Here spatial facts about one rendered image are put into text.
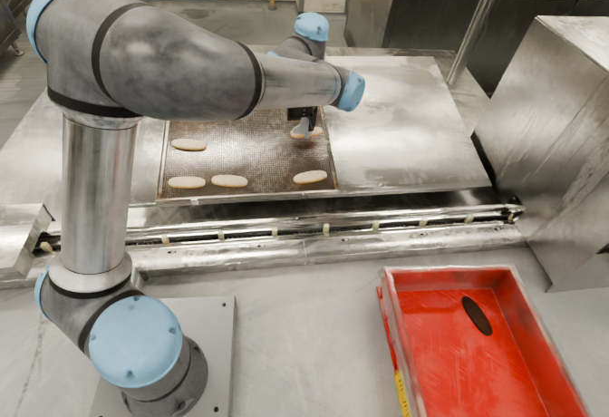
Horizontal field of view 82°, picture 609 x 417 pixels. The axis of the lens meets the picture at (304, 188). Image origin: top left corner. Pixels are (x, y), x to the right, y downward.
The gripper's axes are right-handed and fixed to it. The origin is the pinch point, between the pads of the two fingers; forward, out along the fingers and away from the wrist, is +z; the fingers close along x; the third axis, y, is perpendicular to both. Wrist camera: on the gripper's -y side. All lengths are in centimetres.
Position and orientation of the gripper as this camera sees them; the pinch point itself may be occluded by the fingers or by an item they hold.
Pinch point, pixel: (306, 129)
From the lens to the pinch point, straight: 106.9
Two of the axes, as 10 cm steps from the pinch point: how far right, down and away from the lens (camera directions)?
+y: -9.7, 1.5, -1.9
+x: 2.3, 8.4, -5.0
